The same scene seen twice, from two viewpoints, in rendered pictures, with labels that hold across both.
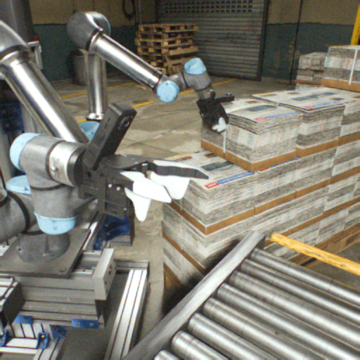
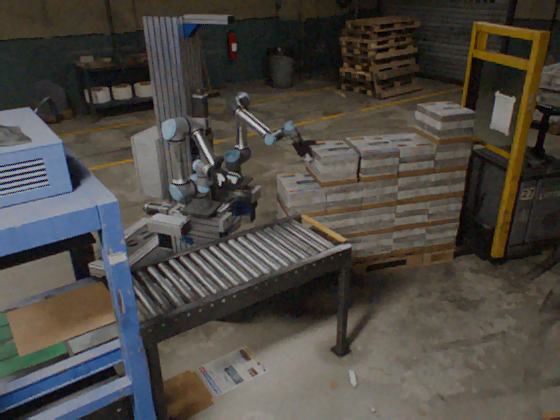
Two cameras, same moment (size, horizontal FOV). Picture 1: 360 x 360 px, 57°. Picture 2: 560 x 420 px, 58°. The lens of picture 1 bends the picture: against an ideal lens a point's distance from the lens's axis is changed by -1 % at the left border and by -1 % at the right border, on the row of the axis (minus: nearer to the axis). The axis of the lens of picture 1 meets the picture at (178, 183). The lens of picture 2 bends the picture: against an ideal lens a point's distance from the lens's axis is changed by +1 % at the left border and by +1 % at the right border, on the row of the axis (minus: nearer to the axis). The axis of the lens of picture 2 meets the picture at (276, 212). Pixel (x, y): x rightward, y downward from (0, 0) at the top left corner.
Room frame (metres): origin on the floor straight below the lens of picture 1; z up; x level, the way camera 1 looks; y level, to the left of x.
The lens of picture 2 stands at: (-1.99, -1.10, 2.31)
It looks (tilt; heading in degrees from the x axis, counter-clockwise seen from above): 26 degrees down; 19
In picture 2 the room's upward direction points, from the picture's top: 1 degrees counter-clockwise
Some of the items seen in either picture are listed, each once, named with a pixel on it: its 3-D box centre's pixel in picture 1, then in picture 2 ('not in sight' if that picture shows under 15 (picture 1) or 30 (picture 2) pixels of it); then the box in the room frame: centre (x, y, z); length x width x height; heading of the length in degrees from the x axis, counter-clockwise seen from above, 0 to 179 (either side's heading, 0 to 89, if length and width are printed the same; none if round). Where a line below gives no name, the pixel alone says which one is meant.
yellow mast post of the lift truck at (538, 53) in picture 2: not in sight; (515, 154); (2.00, -1.65, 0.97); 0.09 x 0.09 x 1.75; 33
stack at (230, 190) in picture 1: (264, 214); (351, 221); (1.64, -0.50, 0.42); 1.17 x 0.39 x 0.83; 123
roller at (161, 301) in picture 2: not in sight; (154, 292); (-0.13, 0.23, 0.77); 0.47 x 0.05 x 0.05; 52
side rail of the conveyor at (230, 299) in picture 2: not in sight; (254, 290); (0.08, -0.26, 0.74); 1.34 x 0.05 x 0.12; 142
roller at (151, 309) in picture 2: not in sight; (142, 296); (-0.18, 0.26, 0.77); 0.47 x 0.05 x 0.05; 52
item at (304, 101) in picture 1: (295, 98); (371, 143); (1.73, -0.61, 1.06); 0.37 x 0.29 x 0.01; 33
